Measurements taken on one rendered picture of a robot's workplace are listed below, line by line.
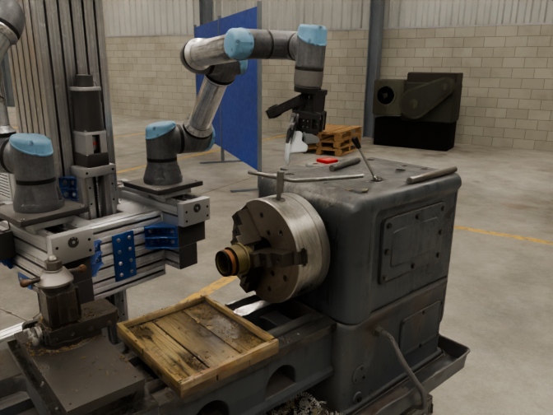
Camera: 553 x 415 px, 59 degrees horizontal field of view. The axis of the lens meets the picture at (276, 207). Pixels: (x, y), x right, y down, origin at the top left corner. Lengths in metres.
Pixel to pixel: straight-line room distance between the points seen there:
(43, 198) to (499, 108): 10.32
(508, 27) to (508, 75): 0.92
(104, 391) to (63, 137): 1.05
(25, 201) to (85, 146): 0.30
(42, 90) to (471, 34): 10.19
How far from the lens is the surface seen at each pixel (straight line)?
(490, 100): 11.33
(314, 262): 1.38
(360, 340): 1.60
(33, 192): 1.69
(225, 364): 1.27
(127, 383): 1.13
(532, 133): 11.30
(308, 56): 1.29
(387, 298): 1.65
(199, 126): 1.92
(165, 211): 1.92
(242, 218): 1.45
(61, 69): 1.91
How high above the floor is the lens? 1.61
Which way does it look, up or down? 16 degrees down
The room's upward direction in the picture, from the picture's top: 1 degrees clockwise
